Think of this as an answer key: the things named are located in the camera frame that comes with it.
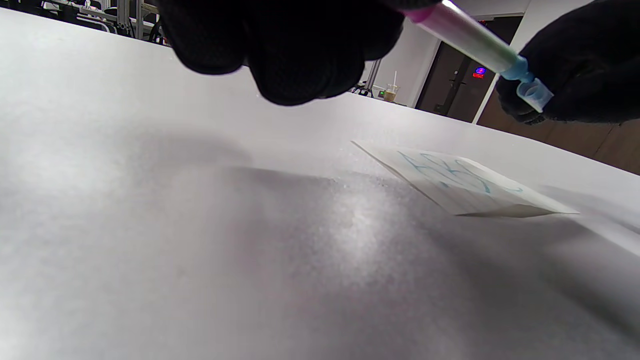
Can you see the person's right hand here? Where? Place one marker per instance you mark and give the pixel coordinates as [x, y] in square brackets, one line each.
[595, 65]

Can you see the brown door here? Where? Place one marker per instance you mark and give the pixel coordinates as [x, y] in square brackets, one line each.
[450, 85]

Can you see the translucent blue marker cap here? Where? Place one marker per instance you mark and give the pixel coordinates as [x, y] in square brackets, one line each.
[536, 95]

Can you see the pink blue permanent marker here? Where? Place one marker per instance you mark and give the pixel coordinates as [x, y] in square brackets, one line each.
[470, 37]

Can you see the aluminium frame rig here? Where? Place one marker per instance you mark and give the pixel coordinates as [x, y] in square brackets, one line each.
[120, 17]

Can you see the white lined letter paper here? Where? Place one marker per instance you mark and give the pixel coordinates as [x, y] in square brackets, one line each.
[465, 182]

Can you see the red led sign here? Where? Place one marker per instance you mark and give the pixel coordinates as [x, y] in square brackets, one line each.
[479, 72]

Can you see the plastic cup with straw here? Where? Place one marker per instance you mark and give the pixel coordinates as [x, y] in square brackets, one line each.
[390, 92]

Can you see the person's left hand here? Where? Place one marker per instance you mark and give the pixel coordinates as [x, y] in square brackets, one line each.
[300, 45]

